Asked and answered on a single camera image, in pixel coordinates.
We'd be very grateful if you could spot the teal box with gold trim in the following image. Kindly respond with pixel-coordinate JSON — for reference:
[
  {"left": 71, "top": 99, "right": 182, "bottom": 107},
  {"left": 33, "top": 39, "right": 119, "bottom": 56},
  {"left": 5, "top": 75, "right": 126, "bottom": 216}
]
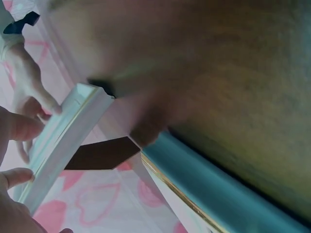
[{"left": 140, "top": 130, "right": 311, "bottom": 233}]

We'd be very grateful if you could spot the brown flat panel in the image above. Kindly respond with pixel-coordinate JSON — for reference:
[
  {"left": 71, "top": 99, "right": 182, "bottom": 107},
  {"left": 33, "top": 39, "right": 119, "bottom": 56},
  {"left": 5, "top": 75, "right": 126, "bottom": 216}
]
[{"left": 63, "top": 135, "right": 142, "bottom": 171}]

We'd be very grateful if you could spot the white box lid gold trim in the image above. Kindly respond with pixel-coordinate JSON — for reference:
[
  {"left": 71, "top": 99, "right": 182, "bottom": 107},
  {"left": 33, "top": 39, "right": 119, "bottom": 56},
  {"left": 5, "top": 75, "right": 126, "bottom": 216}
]
[{"left": 13, "top": 82, "right": 116, "bottom": 217}]

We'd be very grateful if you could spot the person's right hand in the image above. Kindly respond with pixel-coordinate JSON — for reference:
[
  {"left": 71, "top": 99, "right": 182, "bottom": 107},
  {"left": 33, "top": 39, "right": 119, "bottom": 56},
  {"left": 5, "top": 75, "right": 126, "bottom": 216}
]
[{"left": 1, "top": 40, "right": 63, "bottom": 165}]

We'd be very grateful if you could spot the person's left hand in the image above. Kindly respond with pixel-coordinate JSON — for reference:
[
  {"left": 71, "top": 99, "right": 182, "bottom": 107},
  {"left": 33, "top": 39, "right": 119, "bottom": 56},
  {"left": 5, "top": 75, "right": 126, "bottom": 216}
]
[{"left": 0, "top": 106, "right": 74, "bottom": 233}]

